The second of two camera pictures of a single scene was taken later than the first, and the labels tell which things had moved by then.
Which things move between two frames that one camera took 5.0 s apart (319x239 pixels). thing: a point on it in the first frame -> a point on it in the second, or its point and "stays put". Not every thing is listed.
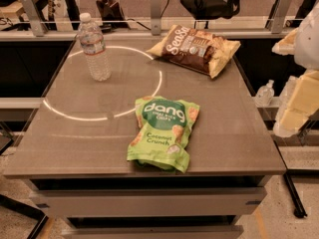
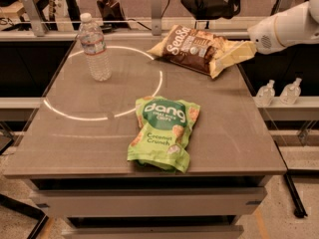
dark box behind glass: [111, 13] stays put
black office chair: [208, 2] stays put
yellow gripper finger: [287, 45] -> [263, 39]
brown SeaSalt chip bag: [194, 49] stays put
